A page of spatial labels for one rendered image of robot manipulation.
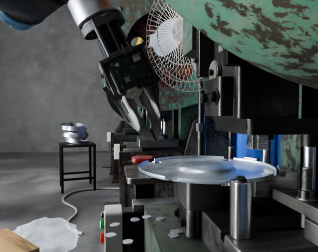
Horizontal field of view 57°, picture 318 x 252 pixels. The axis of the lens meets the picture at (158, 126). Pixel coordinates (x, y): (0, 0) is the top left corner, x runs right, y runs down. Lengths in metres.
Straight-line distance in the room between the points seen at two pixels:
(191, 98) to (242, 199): 1.55
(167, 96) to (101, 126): 5.34
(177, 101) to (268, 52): 1.67
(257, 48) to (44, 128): 7.16
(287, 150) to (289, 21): 0.69
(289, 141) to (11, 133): 7.05
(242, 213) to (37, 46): 7.26
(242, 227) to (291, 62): 0.27
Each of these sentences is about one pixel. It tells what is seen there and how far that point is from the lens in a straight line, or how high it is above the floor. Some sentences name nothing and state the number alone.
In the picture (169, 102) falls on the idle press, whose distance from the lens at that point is 1.95.
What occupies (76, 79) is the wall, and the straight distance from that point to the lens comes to 7.30.
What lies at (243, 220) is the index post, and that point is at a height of 0.74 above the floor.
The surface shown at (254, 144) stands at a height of 0.83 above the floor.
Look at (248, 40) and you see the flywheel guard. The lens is 0.31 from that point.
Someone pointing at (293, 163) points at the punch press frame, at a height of 0.76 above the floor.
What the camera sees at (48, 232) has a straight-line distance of 2.03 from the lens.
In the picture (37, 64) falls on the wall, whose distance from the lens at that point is 7.50.
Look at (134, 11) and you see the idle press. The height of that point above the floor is 1.57.
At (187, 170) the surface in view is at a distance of 0.60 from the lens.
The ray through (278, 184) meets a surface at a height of 0.76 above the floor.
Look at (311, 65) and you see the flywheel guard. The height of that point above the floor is 0.94.
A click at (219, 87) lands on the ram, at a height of 0.95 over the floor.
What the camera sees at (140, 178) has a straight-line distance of 0.55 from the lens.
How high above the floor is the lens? 0.90
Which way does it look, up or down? 2 degrees down
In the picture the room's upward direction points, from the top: straight up
